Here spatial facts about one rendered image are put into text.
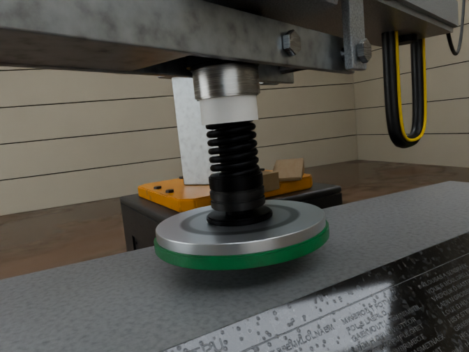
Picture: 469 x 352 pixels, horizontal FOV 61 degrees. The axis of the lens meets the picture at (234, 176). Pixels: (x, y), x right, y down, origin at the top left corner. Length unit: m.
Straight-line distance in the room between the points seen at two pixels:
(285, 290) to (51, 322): 0.24
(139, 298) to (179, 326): 0.09
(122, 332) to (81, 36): 0.25
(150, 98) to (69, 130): 1.30
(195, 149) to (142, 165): 5.17
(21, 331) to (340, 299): 0.32
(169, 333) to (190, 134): 1.04
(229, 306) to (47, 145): 6.08
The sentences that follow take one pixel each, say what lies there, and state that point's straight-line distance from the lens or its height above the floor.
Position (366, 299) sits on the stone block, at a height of 0.78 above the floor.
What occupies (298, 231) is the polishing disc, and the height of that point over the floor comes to 0.86.
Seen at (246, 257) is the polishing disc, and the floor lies 0.85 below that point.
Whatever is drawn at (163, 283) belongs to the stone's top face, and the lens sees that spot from 0.49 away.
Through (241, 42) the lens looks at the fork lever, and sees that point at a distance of 0.44.
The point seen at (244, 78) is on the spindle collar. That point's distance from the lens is 0.47.
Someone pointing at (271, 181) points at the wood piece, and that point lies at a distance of 1.13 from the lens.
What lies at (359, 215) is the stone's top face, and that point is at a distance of 0.72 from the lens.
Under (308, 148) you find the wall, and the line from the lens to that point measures 7.65.
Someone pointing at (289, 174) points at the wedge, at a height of 0.80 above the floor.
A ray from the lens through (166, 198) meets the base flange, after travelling 1.25.
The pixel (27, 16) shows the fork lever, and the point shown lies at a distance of 0.30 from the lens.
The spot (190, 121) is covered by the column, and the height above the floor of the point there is 1.00.
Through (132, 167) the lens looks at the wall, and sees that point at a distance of 6.50.
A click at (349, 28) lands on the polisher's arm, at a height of 1.09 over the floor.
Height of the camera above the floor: 0.98
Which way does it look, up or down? 8 degrees down
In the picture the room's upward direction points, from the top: 6 degrees counter-clockwise
